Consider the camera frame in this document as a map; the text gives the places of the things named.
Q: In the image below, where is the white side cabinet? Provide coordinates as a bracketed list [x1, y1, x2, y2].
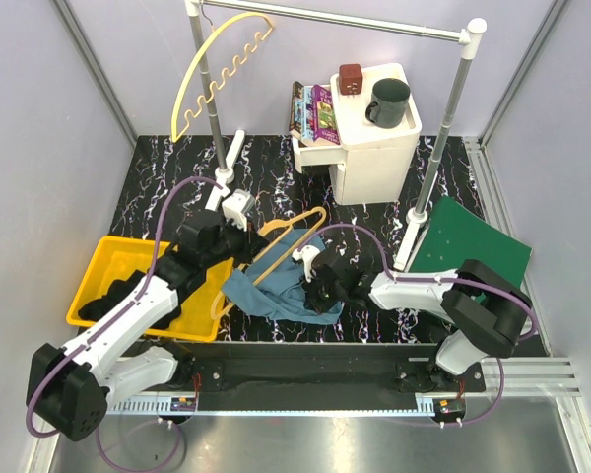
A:
[292, 63, 422, 205]

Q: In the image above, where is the orange-yellow plastic hanger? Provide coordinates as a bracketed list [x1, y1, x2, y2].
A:
[210, 206, 342, 325]

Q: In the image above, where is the dark brown book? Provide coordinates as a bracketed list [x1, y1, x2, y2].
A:
[289, 81, 304, 139]

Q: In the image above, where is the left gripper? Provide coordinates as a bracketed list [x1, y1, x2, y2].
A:
[202, 214, 269, 269]

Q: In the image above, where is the brown cube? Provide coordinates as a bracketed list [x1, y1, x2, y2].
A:
[338, 63, 363, 96]

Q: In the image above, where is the yellow plastic bin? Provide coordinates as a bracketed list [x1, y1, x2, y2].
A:
[66, 236, 233, 342]

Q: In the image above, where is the pale yellow wavy hanger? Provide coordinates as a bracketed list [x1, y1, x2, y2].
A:
[169, 12, 275, 143]

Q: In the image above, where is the blue book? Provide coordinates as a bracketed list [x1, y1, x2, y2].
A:
[295, 81, 314, 146]

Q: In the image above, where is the black cloth in bin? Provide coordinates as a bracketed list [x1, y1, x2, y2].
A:
[78, 270, 181, 330]

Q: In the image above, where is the purple book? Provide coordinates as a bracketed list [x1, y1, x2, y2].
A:
[311, 85, 340, 145]

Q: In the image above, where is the white clothes rack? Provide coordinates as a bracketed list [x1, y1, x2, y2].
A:
[170, 1, 488, 271]

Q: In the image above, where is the green folder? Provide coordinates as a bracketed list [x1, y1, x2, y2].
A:
[409, 197, 532, 287]

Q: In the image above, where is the blue tank top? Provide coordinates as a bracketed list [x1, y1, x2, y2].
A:
[222, 229, 344, 325]

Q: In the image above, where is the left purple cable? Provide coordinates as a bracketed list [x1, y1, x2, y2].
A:
[24, 175, 228, 469]

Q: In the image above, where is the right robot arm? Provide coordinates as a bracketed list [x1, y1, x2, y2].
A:
[302, 252, 532, 391]

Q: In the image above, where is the aluminium frame rail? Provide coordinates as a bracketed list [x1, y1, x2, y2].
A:
[43, 359, 585, 420]

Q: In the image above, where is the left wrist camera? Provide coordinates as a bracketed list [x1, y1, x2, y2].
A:
[222, 189, 255, 231]

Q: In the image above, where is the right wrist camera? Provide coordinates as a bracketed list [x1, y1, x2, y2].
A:
[292, 244, 321, 283]

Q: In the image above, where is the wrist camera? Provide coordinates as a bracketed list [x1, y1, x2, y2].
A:
[292, 244, 321, 283]
[222, 189, 255, 231]

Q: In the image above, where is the dark green mug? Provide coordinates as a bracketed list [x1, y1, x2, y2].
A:
[365, 78, 411, 129]

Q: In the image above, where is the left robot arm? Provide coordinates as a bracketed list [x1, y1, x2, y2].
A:
[26, 211, 269, 441]

